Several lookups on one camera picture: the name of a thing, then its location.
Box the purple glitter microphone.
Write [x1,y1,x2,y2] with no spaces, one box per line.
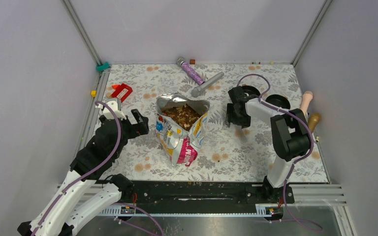
[176,57,205,85]

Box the red toy block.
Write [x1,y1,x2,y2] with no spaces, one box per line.
[111,83,133,102]

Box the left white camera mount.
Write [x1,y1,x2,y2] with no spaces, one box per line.
[102,98,126,120]

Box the black pet bowl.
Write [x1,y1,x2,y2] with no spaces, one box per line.
[241,85,261,97]
[265,94,291,110]

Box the pink microphone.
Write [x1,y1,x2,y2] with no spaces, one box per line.
[299,91,313,116]

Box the floral table mat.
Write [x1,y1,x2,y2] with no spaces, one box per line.
[82,63,327,183]

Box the gold microphone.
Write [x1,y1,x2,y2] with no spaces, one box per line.
[308,113,321,133]

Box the left black pet bowl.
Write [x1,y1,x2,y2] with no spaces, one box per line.
[241,85,261,97]

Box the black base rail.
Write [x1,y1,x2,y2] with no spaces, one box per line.
[120,181,295,214]

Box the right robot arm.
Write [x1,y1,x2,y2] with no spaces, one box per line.
[225,86,313,203]

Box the grey microphone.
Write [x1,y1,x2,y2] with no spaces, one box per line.
[190,72,224,97]

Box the purple cable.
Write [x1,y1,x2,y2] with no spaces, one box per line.
[29,101,165,236]
[236,74,323,233]

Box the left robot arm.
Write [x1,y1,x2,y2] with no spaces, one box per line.
[17,109,149,236]

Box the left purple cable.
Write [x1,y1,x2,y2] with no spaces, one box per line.
[29,101,165,236]

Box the pet food kibble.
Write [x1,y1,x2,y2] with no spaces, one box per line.
[162,104,200,131]

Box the teal corner clip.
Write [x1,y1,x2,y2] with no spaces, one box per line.
[96,61,110,72]

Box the right black pet bowl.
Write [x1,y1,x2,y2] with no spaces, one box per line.
[265,94,291,110]

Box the clear plastic scoop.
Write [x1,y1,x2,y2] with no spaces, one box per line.
[237,128,247,143]

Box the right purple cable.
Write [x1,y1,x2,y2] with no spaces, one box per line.
[236,74,323,233]

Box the cat food bag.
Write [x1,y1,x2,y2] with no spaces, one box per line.
[156,93,210,167]

